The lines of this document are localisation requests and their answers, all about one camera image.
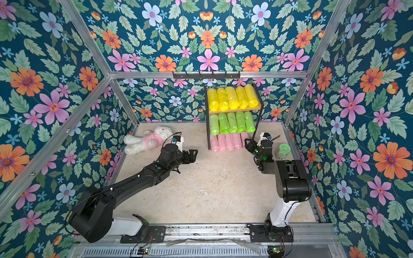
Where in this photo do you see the yellow trash bag roll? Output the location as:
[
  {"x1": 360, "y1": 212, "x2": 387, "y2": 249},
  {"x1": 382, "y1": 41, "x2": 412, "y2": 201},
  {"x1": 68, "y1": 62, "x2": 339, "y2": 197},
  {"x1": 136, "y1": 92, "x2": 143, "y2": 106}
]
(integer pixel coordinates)
[
  {"x1": 207, "y1": 88, "x2": 219, "y2": 112},
  {"x1": 225, "y1": 87, "x2": 240, "y2": 110},
  {"x1": 217, "y1": 88, "x2": 229, "y2": 112},
  {"x1": 244, "y1": 84, "x2": 260, "y2": 108},
  {"x1": 236, "y1": 86, "x2": 249, "y2": 110}
]

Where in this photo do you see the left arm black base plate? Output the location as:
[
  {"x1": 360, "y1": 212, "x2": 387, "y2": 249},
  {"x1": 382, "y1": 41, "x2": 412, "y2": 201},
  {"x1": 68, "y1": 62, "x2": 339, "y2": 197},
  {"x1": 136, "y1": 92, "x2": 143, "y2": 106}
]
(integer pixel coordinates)
[{"x1": 120, "y1": 214, "x2": 166, "y2": 244}]

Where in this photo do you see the pink trash bag roll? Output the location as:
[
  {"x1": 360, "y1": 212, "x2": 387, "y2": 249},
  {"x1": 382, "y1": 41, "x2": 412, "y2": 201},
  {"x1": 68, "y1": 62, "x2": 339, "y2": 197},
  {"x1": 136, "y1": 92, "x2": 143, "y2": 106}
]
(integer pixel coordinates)
[
  {"x1": 240, "y1": 131, "x2": 250, "y2": 146},
  {"x1": 225, "y1": 133, "x2": 235, "y2": 151},
  {"x1": 217, "y1": 134, "x2": 227, "y2": 151},
  {"x1": 209, "y1": 135, "x2": 219, "y2": 152},
  {"x1": 232, "y1": 133, "x2": 243, "y2": 149}
]

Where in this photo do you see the white pink plush toy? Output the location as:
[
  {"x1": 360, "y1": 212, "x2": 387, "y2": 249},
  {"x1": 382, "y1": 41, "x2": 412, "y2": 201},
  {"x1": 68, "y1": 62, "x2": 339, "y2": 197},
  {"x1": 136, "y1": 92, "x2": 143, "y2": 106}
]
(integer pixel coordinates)
[{"x1": 124, "y1": 126, "x2": 173, "y2": 155}]

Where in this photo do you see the wooden shelf with black frame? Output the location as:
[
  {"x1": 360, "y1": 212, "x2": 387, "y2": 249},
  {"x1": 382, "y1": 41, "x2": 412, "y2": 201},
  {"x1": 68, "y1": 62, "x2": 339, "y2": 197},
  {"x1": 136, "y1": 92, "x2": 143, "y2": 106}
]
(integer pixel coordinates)
[{"x1": 203, "y1": 83, "x2": 264, "y2": 151}]

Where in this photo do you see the green trash bag roll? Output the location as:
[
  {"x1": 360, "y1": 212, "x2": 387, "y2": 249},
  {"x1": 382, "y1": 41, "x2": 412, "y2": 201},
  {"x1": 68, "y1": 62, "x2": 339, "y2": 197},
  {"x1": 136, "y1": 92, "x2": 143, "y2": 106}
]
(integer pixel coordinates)
[
  {"x1": 227, "y1": 112, "x2": 238, "y2": 133},
  {"x1": 218, "y1": 113, "x2": 230, "y2": 134},
  {"x1": 209, "y1": 114, "x2": 219, "y2": 136},
  {"x1": 244, "y1": 111, "x2": 256, "y2": 133},
  {"x1": 236, "y1": 111, "x2": 246, "y2": 133}
]

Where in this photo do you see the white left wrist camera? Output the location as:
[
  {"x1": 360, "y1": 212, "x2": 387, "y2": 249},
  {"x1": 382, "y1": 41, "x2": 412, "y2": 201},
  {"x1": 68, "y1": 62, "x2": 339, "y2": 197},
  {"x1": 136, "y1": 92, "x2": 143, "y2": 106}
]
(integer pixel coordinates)
[{"x1": 172, "y1": 134, "x2": 184, "y2": 152}]

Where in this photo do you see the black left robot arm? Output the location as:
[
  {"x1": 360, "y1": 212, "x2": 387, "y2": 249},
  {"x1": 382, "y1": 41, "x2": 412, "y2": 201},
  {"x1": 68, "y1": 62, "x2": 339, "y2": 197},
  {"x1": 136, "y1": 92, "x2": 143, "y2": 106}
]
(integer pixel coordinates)
[{"x1": 67, "y1": 144, "x2": 198, "y2": 243}]

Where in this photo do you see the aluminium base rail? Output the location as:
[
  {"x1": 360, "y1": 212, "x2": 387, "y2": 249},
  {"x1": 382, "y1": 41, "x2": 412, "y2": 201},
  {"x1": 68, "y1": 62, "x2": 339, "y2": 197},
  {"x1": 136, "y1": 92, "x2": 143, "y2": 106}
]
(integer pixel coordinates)
[{"x1": 68, "y1": 223, "x2": 347, "y2": 258}]

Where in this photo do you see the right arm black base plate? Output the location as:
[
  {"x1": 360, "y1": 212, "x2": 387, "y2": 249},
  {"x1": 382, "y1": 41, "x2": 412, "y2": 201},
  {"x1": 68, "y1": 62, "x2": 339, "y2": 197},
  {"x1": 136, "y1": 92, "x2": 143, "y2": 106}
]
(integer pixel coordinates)
[{"x1": 246, "y1": 224, "x2": 294, "y2": 243}]

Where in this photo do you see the black wall hook rail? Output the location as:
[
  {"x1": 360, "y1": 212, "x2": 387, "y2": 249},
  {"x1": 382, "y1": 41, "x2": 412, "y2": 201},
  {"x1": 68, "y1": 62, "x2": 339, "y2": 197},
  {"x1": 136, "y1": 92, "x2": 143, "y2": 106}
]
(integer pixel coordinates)
[{"x1": 172, "y1": 72, "x2": 241, "y2": 80}]

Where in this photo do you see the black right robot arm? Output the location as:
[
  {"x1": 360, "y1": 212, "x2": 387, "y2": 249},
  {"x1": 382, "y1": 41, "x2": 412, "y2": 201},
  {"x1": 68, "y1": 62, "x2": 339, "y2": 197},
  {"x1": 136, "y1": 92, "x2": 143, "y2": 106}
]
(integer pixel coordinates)
[{"x1": 245, "y1": 139, "x2": 312, "y2": 229}]

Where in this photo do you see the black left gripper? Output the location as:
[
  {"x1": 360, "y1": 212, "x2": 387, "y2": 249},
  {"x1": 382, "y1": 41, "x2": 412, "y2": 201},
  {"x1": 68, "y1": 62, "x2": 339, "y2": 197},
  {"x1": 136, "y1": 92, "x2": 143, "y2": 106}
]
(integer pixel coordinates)
[{"x1": 167, "y1": 149, "x2": 199, "y2": 173}]

